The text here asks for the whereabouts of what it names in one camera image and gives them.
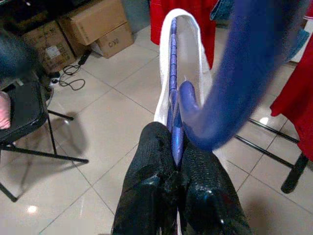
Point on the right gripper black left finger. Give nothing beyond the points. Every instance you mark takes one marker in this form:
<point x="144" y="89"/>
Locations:
<point x="144" y="191"/>

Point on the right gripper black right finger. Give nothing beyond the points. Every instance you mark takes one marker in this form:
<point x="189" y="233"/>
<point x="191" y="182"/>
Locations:
<point x="207" y="195"/>

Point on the blue plastic hanger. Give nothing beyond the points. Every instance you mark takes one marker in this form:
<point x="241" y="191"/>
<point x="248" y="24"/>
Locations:
<point x="232" y="98"/>

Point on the white shirt with flag print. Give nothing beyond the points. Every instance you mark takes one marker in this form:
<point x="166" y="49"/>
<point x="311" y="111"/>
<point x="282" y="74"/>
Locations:
<point x="163" y="73"/>

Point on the plain red garment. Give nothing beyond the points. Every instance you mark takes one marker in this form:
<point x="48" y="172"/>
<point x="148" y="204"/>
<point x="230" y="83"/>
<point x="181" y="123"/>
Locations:
<point x="207" y="36"/>

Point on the black metal clothes rack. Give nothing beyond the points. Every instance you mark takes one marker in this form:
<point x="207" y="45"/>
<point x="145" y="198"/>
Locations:
<point x="293" y="176"/>

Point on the red shirt with thin stripes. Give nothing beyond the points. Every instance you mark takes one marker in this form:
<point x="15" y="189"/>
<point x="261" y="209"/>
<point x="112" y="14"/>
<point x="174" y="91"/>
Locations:
<point x="298" y="102"/>

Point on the white power strip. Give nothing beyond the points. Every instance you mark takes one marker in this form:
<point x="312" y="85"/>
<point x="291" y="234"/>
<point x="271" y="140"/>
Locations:
<point x="55" y="79"/>

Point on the black folding chair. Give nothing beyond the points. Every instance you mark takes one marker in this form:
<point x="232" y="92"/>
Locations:
<point x="24" y="110"/>

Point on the black power adapter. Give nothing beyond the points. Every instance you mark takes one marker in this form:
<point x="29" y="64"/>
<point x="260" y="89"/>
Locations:
<point x="84" y="58"/>

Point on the person in pink clothes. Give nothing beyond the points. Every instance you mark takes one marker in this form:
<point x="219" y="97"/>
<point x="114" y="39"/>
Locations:
<point x="4" y="110"/>

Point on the large plain cardboard box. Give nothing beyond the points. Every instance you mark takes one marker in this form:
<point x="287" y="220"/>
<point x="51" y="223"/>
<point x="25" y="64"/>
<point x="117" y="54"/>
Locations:
<point x="97" y="19"/>

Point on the cardboard box with white label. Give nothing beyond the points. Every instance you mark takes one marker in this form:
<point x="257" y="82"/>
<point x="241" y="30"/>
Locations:
<point x="36" y="41"/>

